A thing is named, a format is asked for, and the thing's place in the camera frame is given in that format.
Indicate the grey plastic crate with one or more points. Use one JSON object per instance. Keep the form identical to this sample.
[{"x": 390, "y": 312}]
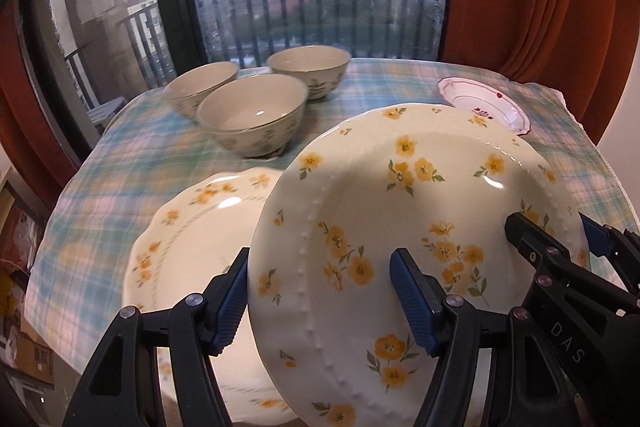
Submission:
[{"x": 107, "y": 109}]

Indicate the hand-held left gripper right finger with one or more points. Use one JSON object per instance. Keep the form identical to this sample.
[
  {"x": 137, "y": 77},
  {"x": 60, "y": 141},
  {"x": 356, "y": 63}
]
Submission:
[{"x": 415, "y": 302}]

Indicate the beaded-rim yellow flower plate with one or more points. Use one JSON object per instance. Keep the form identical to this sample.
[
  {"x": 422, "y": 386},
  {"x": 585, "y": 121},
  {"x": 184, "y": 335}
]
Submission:
[{"x": 360, "y": 187}]

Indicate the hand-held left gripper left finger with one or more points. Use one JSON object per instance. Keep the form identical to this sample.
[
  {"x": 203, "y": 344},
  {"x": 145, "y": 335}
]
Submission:
[{"x": 227, "y": 302}]

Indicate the cardboard box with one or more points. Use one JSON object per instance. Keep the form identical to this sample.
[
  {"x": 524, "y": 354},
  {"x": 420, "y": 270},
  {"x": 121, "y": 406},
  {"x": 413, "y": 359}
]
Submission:
[{"x": 37, "y": 357}]

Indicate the cream floral bowl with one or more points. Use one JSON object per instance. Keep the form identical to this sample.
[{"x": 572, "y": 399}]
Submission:
[
  {"x": 200, "y": 82},
  {"x": 310, "y": 59},
  {"x": 250, "y": 107}
]

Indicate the scalloped yellow flower plate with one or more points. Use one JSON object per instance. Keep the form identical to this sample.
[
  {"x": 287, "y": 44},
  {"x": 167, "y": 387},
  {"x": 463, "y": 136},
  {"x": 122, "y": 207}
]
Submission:
[{"x": 200, "y": 207}]

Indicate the pastel plaid tablecloth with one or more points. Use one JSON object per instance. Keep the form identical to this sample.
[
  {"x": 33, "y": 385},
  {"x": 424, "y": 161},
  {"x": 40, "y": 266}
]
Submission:
[{"x": 125, "y": 157}]

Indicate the small pink-rimmed plate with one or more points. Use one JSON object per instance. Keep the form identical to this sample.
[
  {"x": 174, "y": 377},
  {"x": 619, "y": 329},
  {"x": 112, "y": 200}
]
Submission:
[{"x": 470, "y": 94}]

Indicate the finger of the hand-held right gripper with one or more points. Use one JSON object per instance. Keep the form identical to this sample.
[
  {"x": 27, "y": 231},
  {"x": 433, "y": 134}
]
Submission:
[
  {"x": 595, "y": 237},
  {"x": 575, "y": 307}
]

